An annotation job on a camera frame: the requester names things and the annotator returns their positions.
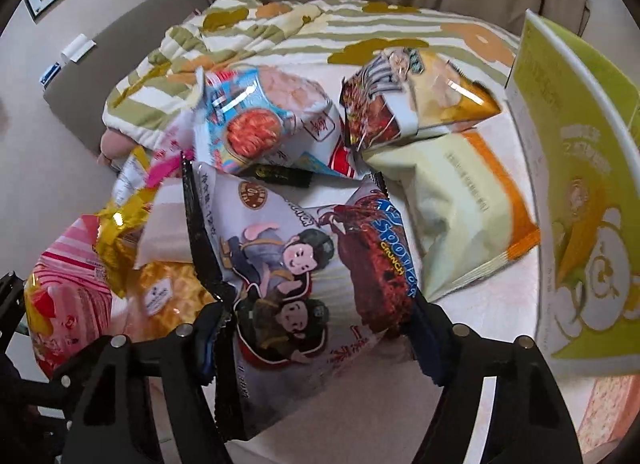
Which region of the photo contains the pink red snack bag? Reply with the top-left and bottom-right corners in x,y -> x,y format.
24,215 -> 113,377

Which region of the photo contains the cartoon children snack bag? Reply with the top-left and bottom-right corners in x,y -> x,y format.
181,161 -> 419,440

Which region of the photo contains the shrimp flakes snack bag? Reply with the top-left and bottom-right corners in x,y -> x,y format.
194,66 -> 357,179

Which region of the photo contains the waffle cookie clear pack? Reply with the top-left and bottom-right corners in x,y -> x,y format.
125,261 -> 215,343

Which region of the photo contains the gold foil snack pack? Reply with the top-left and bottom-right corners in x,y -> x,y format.
93,187 -> 156,298

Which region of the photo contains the translucent white snack pack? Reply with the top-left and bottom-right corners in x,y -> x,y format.
134,178 -> 192,269

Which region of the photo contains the cream orange snack bag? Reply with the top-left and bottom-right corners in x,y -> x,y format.
364,130 -> 540,301

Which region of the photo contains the pink white candy wrapper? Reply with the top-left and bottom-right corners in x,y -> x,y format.
111,109 -> 195,206

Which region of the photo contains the pink pillow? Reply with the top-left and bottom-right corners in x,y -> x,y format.
98,129 -> 138,168

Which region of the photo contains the dark green cracker pack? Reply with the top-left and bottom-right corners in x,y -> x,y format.
242,164 -> 314,189

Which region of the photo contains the grey padded headboard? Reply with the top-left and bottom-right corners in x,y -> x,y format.
43,0 -> 207,155

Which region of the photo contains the green cardboard box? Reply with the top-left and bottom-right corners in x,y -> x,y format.
506,13 -> 639,376

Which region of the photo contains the taro chips snack bag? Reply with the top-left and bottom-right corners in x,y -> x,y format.
340,46 -> 501,152

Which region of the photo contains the flower striped blanket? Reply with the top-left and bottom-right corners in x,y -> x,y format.
102,0 -> 520,150

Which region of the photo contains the blue wall tag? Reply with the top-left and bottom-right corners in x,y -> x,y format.
39,62 -> 62,89

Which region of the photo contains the white wall switch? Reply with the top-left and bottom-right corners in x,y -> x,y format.
61,34 -> 96,64

